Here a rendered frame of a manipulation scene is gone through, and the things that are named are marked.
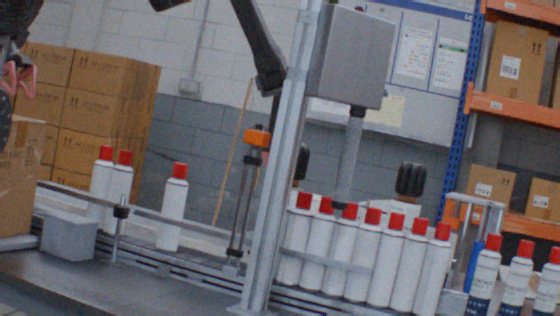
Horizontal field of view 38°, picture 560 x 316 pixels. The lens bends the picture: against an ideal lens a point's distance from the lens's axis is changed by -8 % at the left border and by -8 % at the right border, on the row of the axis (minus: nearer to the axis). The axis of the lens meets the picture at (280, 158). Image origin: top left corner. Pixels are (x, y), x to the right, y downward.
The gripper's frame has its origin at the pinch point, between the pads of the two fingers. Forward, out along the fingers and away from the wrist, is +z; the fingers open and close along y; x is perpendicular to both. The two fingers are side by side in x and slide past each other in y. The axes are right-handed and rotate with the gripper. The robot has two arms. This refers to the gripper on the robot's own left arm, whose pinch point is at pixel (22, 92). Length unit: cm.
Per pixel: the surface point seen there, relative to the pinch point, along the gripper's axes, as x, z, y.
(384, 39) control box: -81, 33, -4
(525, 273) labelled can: -85, 90, -3
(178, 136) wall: 96, -54, 442
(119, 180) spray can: -11.3, 29.7, 7.9
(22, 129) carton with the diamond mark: -3.4, 12.6, -15.2
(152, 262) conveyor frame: -12, 51, 4
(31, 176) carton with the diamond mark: 3.4, 20.9, -6.6
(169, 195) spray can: -21.7, 38.7, 6.2
